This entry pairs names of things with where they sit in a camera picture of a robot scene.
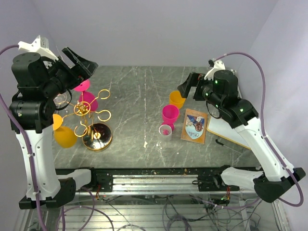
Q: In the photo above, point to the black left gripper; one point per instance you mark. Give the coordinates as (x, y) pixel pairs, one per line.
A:
(84, 69)

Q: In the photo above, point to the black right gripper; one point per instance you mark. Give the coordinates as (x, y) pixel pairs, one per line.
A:
(191, 81)

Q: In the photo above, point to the yellow wine glass front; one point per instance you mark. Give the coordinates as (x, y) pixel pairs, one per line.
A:
(176, 99)

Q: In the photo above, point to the yellow wine glass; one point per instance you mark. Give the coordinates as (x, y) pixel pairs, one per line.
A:
(176, 99)
(63, 135)

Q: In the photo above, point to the pink wine glass front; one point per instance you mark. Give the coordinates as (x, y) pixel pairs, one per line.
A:
(170, 114)

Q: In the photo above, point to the pink wine glass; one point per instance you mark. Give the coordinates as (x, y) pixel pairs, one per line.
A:
(170, 114)
(86, 96)

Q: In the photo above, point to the clear wine glass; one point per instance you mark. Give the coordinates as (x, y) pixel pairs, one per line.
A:
(60, 100)
(165, 132)

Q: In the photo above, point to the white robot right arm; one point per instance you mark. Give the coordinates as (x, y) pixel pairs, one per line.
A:
(276, 176)

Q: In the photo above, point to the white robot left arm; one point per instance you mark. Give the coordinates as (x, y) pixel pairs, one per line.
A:
(39, 80)

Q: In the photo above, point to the pink wine glass back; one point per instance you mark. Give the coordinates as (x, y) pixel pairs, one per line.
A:
(86, 96)

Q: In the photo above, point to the yellow wine glass left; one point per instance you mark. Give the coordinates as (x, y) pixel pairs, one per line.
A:
(63, 135)

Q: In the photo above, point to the wooden picture card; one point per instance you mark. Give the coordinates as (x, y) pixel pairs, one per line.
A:
(194, 126)

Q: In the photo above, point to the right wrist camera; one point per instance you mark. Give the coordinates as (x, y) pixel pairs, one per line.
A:
(215, 65)

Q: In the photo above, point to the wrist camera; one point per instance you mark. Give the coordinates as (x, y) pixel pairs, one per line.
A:
(215, 65)
(40, 45)

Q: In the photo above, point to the white board yellow frame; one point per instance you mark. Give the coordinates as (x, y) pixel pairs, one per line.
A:
(222, 129)

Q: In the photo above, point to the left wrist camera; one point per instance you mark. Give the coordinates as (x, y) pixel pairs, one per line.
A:
(40, 45)

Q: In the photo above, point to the gold wire glass rack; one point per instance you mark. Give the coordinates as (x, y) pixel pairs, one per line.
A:
(92, 128)

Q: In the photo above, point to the aluminium mounting rail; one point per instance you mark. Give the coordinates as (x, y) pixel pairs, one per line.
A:
(111, 184)

